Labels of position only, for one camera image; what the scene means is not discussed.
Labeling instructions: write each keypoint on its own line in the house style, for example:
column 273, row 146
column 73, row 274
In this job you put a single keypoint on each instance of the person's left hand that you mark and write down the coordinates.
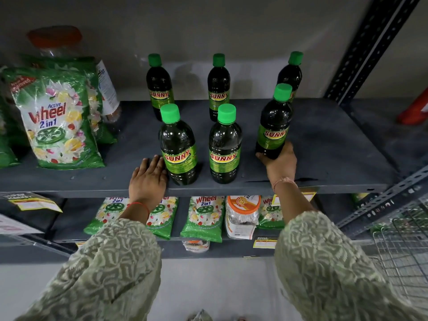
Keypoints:
column 147, row 183

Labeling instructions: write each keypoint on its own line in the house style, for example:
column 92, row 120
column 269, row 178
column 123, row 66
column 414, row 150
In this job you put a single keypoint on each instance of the person's right hand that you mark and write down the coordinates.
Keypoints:
column 282, row 167

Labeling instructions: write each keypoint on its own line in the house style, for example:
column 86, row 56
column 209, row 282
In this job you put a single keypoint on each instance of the person's right thumb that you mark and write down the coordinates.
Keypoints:
column 264, row 160

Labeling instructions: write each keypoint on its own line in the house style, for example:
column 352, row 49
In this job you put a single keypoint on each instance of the person's left middle finger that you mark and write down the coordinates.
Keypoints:
column 153, row 166

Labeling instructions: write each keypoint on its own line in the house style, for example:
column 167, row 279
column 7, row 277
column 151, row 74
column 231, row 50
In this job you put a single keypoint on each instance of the person's left little finger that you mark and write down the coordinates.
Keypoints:
column 136, row 174

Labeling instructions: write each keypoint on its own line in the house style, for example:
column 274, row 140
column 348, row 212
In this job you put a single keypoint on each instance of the dark liquid bottle green cap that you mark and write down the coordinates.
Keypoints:
column 275, row 125

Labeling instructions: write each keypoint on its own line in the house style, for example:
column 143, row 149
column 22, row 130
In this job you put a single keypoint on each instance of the person's left forearm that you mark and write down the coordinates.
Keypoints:
column 110, row 264

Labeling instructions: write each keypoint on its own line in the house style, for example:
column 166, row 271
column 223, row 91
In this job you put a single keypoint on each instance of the person's right forearm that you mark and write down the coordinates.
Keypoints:
column 327, row 264

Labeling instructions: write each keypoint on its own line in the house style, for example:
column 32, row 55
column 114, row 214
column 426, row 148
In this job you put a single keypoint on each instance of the group of dark green-capped bottles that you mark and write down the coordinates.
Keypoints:
column 178, row 153

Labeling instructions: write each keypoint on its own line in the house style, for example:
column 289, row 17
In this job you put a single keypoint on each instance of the red thread wristband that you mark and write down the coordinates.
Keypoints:
column 142, row 205

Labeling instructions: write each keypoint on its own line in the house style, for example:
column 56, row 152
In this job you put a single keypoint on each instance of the green floral detergent packet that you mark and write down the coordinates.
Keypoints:
column 107, row 215
column 163, row 222
column 269, row 217
column 58, row 123
column 204, row 220
column 104, row 135
column 5, row 157

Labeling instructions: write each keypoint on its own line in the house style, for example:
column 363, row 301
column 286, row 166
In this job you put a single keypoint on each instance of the clear jar with orange lid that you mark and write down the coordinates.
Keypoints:
column 243, row 208
column 53, row 38

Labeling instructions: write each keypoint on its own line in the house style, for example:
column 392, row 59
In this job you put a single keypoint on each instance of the yellow white shelf price label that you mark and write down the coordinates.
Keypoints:
column 309, row 196
column 264, row 243
column 35, row 203

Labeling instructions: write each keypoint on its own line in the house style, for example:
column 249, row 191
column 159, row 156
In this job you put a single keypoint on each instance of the grey metal shelf board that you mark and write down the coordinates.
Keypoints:
column 334, row 147
column 70, row 223
column 384, row 140

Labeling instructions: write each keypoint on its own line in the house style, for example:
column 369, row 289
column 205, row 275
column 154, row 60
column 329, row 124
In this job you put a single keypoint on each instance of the grey slotted angle bar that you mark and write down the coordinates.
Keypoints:
column 384, row 200

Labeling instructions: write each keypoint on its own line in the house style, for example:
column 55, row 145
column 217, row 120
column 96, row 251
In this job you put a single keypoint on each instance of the black perforated shelf upright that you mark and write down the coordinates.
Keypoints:
column 367, row 46

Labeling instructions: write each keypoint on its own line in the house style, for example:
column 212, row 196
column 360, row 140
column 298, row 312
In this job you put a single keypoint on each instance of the red plastic object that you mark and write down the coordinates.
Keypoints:
column 416, row 111

